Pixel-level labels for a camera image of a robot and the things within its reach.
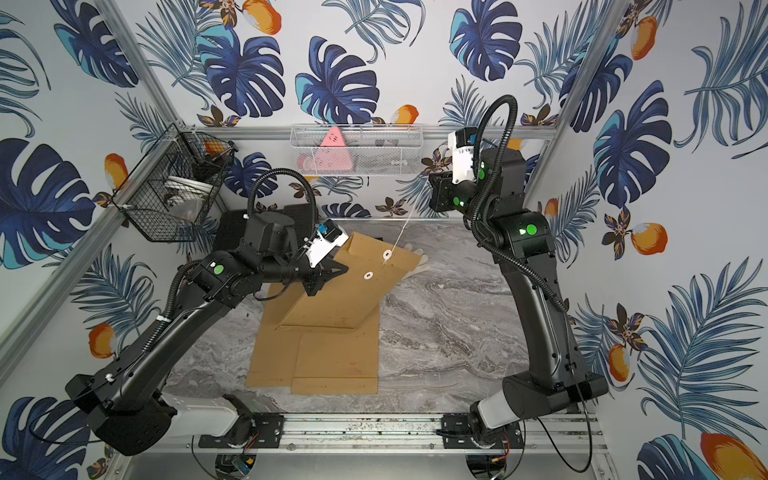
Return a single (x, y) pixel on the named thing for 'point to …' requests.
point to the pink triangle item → (331, 155)
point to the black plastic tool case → (230, 225)
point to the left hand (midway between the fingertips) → (344, 260)
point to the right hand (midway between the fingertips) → (432, 172)
